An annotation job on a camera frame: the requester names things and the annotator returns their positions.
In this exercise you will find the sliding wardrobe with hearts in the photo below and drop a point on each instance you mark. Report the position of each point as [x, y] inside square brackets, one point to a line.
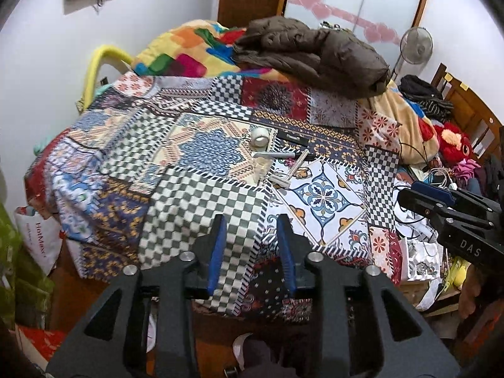
[354, 4]

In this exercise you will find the brown puffer jacket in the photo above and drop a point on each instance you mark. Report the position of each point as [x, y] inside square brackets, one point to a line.
[325, 58]

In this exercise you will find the wooden headboard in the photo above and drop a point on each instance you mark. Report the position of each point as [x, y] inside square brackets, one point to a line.
[472, 115]

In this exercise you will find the yellow orange fleece blanket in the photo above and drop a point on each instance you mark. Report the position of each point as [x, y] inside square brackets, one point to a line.
[415, 133]

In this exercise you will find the red plush toy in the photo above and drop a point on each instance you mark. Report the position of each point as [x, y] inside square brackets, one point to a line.
[454, 144]

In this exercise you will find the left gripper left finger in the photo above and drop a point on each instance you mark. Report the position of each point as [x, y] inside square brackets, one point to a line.
[111, 339]

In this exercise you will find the colourful block blanket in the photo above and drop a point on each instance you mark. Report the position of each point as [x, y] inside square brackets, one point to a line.
[197, 49]

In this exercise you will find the white threaded stick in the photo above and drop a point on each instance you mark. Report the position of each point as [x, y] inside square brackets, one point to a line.
[298, 163]

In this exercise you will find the green leaf pattern bag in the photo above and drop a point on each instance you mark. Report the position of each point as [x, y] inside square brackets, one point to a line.
[26, 292]

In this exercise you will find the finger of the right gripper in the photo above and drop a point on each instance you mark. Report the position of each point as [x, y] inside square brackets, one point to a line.
[469, 205]
[434, 204]

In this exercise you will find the person's right hand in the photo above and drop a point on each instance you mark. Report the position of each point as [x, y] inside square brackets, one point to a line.
[471, 289]

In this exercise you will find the standing electric fan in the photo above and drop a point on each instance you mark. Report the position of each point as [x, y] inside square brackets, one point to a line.
[415, 48]

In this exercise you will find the patchwork patterned bedspread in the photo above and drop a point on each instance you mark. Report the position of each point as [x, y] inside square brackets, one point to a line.
[144, 170]

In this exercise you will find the red floral gift box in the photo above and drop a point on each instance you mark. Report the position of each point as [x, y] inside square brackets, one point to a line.
[38, 345]

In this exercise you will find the white shopping bag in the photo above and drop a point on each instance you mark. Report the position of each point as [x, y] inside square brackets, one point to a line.
[41, 237]

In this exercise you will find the white tape roll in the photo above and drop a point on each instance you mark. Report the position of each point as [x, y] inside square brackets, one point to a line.
[259, 137]

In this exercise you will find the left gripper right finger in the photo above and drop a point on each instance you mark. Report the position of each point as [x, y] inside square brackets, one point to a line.
[362, 325]

